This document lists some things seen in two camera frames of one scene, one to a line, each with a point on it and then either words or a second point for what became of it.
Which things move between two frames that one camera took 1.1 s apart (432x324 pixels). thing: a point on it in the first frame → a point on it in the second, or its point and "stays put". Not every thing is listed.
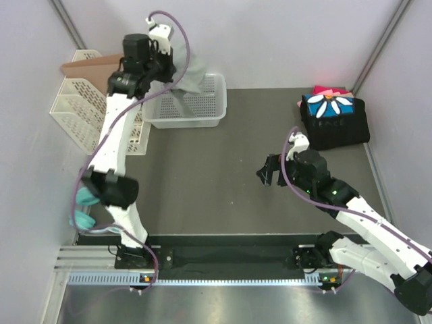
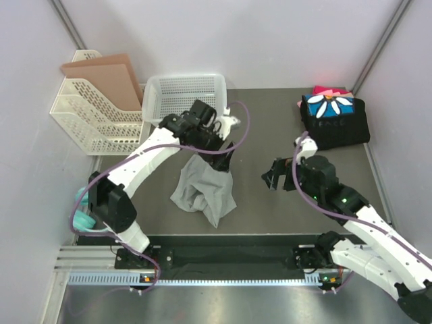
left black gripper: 169,61 → 219,161
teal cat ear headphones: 84,219 stays put
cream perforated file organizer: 79,109 stays put
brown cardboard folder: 97,71 stays put
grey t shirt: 194,79 → 204,188
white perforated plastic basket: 165,111 stays put
